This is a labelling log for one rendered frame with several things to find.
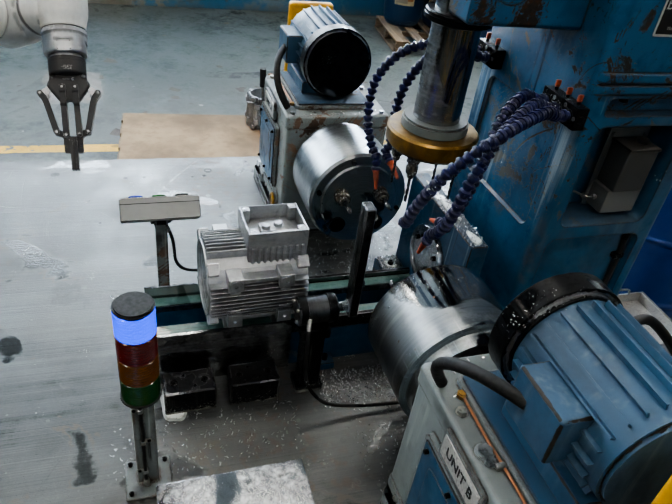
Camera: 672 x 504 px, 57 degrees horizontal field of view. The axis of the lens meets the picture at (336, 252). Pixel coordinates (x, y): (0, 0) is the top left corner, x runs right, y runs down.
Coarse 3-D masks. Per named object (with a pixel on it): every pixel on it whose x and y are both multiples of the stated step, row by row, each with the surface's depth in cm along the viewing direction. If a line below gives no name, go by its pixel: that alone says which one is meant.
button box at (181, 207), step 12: (120, 204) 133; (132, 204) 134; (144, 204) 135; (156, 204) 135; (168, 204) 136; (180, 204) 137; (192, 204) 138; (120, 216) 133; (132, 216) 134; (144, 216) 134; (156, 216) 135; (168, 216) 136; (180, 216) 137; (192, 216) 138
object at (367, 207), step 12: (372, 204) 112; (360, 216) 113; (372, 216) 111; (360, 228) 114; (372, 228) 113; (360, 240) 114; (360, 252) 115; (360, 264) 117; (360, 276) 119; (348, 288) 123; (360, 288) 121; (348, 300) 124; (348, 312) 124
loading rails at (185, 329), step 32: (160, 288) 134; (192, 288) 136; (320, 288) 143; (384, 288) 149; (160, 320) 134; (192, 320) 137; (256, 320) 132; (288, 320) 131; (352, 320) 137; (160, 352) 125; (192, 352) 128; (224, 352) 130; (256, 352) 133; (288, 352) 136; (352, 352) 143
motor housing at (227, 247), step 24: (216, 240) 121; (240, 240) 123; (240, 264) 121; (264, 264) 123; (216, 288) 118; (264, 288) 122; (288, 288) 124; (216, 312) 121; (240, 312) 123; (264, 312) 126
